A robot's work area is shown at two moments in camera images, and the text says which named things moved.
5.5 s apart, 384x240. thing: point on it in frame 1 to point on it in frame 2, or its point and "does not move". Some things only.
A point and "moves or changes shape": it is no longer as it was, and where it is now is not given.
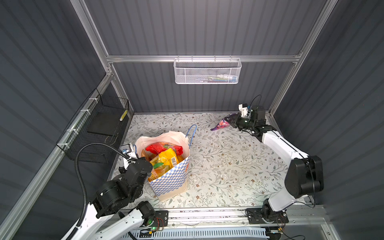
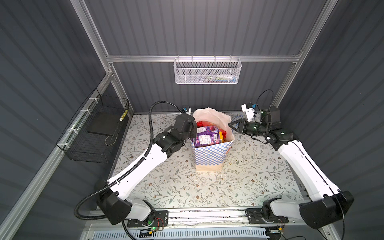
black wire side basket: x=100 y=119 does not move
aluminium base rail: x=237 y=224 does not move
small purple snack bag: x=223 y=124 to x=206 y=136
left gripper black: x=123 y=171 to x=193 y=129
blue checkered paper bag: x=174 y=183 to x=212 y=158
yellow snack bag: x=164 y=162 to x=221 y=137
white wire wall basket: x=207 y=71 does not move
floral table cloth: x=227 y=168 does not move
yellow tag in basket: x=123 y=115 does not move
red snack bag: x=158 y=148 moves or changes shape
